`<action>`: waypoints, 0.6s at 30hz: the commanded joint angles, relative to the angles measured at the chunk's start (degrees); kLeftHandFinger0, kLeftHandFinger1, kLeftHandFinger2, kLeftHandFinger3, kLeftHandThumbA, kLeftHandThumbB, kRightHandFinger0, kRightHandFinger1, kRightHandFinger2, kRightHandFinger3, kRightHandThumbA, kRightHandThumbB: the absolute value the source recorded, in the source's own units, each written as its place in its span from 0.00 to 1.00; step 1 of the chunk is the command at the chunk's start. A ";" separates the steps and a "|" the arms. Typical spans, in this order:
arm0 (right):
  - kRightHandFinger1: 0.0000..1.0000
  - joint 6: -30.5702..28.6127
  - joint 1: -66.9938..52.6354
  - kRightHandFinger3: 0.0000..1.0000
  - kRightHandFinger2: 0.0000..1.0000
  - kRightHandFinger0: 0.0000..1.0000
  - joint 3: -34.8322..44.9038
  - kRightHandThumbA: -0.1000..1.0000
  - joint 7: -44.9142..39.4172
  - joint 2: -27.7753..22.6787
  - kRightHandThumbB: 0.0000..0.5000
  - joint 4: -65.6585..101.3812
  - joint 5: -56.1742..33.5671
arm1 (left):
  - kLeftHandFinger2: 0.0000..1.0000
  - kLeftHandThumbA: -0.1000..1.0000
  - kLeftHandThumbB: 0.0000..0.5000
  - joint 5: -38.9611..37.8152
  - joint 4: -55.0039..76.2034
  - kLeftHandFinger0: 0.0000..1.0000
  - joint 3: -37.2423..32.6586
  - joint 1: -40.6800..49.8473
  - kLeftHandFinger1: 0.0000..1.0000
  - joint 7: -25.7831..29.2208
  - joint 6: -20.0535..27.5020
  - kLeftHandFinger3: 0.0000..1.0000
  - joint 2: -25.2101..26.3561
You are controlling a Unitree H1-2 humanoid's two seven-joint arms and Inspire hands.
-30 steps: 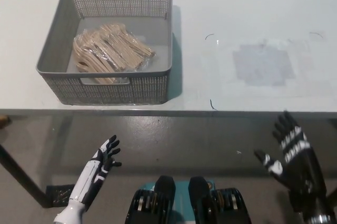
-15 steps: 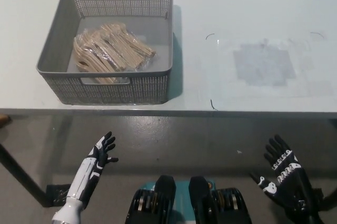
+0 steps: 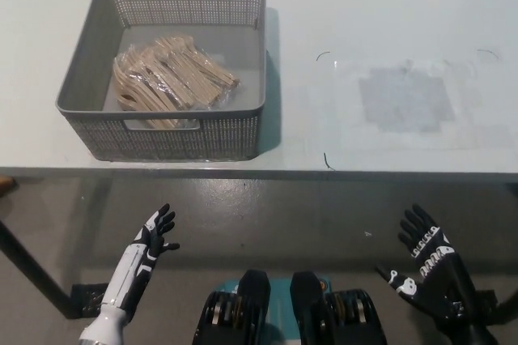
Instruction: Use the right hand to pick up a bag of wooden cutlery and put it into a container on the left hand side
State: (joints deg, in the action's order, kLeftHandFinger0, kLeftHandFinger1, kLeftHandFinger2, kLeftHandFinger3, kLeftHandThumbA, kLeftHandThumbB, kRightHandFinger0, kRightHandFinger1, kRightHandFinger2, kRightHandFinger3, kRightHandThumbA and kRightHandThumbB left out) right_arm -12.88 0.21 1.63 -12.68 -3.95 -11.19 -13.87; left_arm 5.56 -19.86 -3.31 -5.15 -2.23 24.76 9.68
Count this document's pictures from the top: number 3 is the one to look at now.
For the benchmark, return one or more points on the grey perforated plastic basket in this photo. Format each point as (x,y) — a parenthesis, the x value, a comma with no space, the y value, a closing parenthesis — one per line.
(121,138)

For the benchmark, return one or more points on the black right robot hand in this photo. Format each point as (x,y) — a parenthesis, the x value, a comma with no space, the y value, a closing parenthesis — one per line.
(441,280)

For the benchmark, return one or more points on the brown wooden object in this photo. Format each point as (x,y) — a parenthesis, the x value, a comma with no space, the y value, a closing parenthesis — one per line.
(4,187)

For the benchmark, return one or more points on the black and teal robot body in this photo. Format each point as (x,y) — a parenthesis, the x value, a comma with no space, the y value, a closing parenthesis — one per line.
(251,312)

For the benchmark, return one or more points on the clear bag of wooden cutlery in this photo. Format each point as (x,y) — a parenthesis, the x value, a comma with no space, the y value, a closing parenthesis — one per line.
(174,77)

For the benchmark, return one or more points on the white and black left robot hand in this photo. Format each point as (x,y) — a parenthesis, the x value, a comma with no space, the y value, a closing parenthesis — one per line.
(125,276)

